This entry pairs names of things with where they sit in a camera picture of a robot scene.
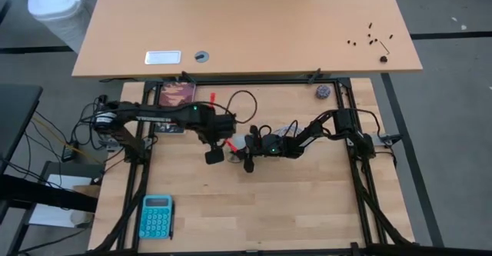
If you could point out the black power adapter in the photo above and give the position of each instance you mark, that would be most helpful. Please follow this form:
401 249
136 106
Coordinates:
69 153

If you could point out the black round knob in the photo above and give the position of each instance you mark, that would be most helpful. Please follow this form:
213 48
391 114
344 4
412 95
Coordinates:
383 58

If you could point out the white light bulb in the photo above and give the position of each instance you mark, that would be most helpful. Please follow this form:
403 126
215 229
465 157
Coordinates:
239 142

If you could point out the black hex key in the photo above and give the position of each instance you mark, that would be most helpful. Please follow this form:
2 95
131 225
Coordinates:
385 48

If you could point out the white label plate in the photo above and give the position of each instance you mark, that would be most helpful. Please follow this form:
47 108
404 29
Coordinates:
163 57

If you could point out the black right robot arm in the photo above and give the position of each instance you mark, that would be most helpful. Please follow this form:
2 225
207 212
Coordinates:
344 122

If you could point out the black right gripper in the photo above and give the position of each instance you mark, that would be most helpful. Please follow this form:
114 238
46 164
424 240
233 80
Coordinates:
257 145

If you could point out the red tape tag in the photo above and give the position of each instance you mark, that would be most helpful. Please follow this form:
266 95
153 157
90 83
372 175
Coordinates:
212 99
231 145

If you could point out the white cardboard sheet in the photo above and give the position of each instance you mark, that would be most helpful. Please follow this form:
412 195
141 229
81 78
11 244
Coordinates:
54 210

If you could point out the teal calculator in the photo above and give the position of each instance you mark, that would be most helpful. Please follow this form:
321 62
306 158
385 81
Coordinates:
155 217

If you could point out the red cover book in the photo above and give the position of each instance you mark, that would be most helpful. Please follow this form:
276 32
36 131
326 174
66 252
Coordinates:
177 92

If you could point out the black frame clamp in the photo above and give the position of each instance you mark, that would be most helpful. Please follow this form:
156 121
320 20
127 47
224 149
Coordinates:
314 76
188 77

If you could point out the black pen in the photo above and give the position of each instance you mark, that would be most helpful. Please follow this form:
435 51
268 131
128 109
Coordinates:
172 225

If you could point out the white trash bin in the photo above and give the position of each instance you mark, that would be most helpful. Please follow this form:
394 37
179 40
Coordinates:
57 6

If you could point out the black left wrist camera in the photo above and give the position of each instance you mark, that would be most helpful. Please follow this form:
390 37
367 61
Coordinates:
214 156

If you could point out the grey metal mounting plate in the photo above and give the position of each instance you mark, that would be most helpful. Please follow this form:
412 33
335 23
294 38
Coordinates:
107 145
388 138

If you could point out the light wooden desk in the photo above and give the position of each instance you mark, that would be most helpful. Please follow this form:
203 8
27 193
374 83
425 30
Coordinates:
250 25

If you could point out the black side table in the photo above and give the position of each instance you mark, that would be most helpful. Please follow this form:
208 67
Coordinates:
15 125

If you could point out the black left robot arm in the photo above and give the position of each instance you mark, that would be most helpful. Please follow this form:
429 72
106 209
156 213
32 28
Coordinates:
161 114

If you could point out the purple patterned ball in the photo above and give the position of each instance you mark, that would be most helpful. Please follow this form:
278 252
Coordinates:
323 92

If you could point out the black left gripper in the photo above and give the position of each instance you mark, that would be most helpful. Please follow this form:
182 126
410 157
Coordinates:
217 129

